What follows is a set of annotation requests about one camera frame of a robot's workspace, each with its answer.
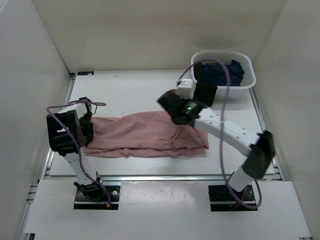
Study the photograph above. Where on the white plastic basin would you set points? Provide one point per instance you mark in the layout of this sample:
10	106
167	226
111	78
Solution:
224	57

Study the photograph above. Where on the dark blue trousers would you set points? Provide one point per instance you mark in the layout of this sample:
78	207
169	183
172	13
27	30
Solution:
214	74

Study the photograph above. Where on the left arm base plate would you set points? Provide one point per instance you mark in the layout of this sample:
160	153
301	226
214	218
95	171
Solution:
95	198

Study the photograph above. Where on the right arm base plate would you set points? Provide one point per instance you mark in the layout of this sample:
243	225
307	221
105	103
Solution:
221	200

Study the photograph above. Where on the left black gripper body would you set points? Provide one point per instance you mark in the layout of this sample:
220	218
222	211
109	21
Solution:
87	127

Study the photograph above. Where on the blue label sticker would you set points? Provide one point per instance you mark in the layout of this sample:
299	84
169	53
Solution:
85	73

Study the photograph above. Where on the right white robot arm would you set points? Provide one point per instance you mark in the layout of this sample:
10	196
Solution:
258	148

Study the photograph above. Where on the pink trousers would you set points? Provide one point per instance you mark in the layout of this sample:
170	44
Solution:
149	134

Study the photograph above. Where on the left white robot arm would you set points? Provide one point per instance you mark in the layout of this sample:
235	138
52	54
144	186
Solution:
70	129

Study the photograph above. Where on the black trousers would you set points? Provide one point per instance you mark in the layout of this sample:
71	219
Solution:
205	91

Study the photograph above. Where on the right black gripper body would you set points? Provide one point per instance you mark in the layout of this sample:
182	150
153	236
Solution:
185	100

